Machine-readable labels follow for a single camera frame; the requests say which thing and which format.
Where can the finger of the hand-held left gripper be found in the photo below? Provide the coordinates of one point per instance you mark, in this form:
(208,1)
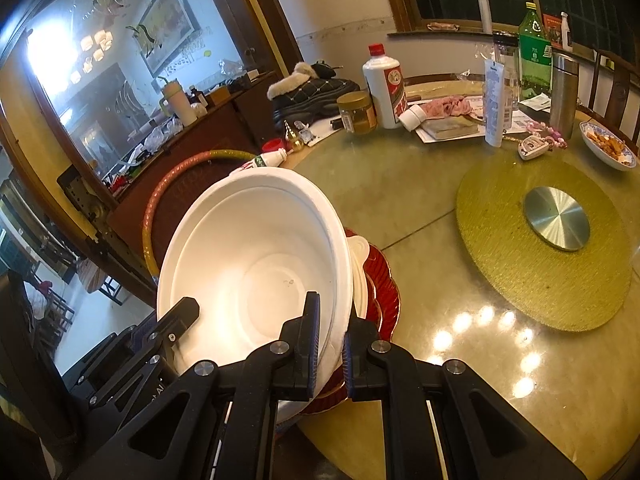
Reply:
(146,335)
(175,320)

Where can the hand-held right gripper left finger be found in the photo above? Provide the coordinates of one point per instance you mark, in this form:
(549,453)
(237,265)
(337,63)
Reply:
(314,345)

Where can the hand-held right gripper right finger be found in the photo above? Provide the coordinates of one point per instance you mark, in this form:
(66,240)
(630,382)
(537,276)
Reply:
(348,365)

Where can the red plate with gold print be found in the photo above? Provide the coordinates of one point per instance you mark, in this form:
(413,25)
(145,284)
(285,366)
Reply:
(392,305)

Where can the large cream ribbed bowl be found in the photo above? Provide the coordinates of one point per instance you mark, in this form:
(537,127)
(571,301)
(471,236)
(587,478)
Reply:
(359,270)

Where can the red plate with white sticker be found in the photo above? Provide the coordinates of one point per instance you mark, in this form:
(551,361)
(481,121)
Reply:
(376,280)

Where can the small white foam bowl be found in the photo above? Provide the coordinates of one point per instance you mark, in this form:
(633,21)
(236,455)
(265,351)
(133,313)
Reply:
(250,240)

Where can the colourful hula hoop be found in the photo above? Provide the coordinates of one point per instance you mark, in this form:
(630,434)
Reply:
(170,175)

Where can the white milk drink bottle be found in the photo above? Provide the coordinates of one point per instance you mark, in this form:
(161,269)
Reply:
(260,162)

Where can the gold glass lazy susan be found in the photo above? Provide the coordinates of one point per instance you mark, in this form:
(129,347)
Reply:
(500,260)

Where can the clear plastic bag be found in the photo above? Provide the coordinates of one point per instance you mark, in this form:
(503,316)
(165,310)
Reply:
(162,134)

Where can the wooden sideboard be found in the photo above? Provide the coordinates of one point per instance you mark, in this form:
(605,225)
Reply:
(220,130)

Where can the red lid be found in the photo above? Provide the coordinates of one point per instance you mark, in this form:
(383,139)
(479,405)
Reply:
(272,146)

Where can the white card packet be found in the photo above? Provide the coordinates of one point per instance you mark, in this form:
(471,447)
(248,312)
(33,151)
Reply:
(317,135)

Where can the small brown bottle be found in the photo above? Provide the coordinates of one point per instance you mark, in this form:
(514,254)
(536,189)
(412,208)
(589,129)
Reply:
(196,96)

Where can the jar with gold lid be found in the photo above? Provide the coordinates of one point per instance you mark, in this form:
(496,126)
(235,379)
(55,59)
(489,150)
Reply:
(357,112)

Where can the small white pill bottle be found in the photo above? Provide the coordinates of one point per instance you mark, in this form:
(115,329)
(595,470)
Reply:
(411,118)

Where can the black fur lined boot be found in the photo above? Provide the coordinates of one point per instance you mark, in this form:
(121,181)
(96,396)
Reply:
(310,92)

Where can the round metal disc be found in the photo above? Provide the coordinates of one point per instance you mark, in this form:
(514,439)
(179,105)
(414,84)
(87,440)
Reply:
(556,217)

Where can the white liquor bottle red cap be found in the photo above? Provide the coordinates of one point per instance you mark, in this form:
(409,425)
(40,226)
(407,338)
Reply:
(385,90)

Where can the pink cloth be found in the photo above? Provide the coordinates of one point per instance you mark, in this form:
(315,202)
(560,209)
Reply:
(450,107)

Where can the key fob with charms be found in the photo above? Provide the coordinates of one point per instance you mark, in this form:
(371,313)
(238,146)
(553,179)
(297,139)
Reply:
(540,142)

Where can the printed paper sheets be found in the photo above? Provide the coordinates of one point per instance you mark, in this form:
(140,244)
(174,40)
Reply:
(535,102)

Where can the blue rimmed plate with food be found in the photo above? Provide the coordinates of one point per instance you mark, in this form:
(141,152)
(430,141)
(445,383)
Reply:
(607,147)

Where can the clear bottle with black lid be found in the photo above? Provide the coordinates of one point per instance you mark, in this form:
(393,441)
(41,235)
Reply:
(506,60)

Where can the steel thermos flask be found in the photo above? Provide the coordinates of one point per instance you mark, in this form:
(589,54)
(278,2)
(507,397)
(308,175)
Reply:
(564,95)

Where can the green plastic bottle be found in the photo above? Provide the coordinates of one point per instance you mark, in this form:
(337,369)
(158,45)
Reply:
(535,45)

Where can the white paper roll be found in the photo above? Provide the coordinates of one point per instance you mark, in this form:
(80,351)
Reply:
(484,12)

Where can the dark wooden chair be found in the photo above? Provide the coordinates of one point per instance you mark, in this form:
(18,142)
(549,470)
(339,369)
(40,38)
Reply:
(615,80)

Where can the red box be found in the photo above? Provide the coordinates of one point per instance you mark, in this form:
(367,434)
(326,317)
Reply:
(551,25)

